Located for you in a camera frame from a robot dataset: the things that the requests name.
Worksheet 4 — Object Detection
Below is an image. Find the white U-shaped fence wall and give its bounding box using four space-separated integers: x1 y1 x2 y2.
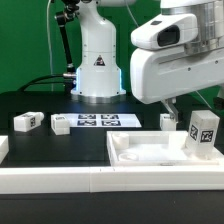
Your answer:
0 136 224 194

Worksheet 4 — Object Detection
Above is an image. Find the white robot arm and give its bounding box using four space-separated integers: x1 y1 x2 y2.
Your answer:
72 0 224 120

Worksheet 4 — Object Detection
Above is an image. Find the black cable on table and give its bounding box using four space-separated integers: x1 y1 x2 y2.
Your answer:
17 74 67 92

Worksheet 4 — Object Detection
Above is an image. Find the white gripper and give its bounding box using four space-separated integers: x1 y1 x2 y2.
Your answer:
130 47 224 122

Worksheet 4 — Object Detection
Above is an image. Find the grey cable on backdrop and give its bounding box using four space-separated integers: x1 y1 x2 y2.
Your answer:
46 0 56 92

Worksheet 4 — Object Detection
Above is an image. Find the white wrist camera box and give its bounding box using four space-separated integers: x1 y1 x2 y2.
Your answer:
131 13 198 51

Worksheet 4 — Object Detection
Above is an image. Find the white sheet with fiducial markers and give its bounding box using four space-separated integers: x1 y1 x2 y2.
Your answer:
63 113 141 128

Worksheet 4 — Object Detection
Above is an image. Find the white square tabletop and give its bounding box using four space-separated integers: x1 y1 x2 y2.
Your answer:
107 131 224 166

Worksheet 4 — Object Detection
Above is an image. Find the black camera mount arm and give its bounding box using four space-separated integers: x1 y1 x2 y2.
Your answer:
55 0 80 93

